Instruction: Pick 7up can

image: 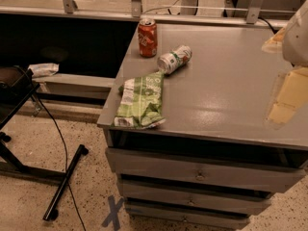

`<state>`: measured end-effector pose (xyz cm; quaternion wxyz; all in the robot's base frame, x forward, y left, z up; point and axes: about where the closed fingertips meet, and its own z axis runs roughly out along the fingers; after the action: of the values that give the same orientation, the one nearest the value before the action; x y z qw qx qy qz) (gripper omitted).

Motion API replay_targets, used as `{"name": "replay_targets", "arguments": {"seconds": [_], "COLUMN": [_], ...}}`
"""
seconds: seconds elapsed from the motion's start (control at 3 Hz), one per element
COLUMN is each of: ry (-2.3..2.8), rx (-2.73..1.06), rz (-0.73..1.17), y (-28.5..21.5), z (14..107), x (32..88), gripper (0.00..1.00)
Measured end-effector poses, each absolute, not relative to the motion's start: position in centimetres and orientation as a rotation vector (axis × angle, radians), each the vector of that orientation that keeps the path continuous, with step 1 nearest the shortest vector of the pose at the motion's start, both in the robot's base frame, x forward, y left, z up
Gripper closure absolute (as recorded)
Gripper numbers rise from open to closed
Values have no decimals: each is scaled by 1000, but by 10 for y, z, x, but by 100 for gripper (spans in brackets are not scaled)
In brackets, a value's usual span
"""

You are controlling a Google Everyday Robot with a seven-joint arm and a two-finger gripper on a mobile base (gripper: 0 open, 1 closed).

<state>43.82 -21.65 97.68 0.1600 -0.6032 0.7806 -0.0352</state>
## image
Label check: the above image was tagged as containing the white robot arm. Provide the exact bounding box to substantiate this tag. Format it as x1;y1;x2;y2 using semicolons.
282;0;308;66

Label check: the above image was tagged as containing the silver green 7up can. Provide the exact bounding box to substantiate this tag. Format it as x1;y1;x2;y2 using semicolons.
157;45;193;75

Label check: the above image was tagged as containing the orange soda can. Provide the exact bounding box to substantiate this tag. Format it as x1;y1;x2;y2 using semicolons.
138;18;158;58

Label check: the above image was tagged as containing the green chip bag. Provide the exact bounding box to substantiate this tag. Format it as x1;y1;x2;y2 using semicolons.
113;71;166;129

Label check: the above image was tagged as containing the grey drawer cabinet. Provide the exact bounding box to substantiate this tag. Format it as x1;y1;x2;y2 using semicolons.
98;25;308;218

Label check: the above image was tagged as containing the middle grey drawer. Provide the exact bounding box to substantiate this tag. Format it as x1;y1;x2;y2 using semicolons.
117;180;270;215

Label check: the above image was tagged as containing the grey drawer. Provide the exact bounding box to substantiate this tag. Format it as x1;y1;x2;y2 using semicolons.
117;180;270;215
106;148;306;193
125;201;249;229

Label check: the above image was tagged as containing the bottom grey drawer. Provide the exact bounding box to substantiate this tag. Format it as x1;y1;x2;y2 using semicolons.
125;201;249;229

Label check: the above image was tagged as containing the blue tape cross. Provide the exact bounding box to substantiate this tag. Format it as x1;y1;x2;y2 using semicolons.
102;195;124;231

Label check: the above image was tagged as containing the crumpled white wrapper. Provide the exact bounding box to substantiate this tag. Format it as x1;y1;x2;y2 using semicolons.
29;63;59;78

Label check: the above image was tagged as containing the metal railing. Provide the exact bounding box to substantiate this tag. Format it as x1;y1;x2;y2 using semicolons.
0;0;295;28

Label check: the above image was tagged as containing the top grey drawer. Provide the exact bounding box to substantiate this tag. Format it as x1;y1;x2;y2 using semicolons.
106;148;306;193

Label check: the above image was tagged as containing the black rolling stand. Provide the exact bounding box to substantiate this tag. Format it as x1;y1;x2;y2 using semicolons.
0;65;89;221

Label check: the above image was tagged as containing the black cable on floor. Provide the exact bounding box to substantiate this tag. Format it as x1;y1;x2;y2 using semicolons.
32;93;88;231

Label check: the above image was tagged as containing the black cable behind cabinet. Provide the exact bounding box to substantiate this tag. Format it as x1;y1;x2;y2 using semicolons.
258;16;279;35

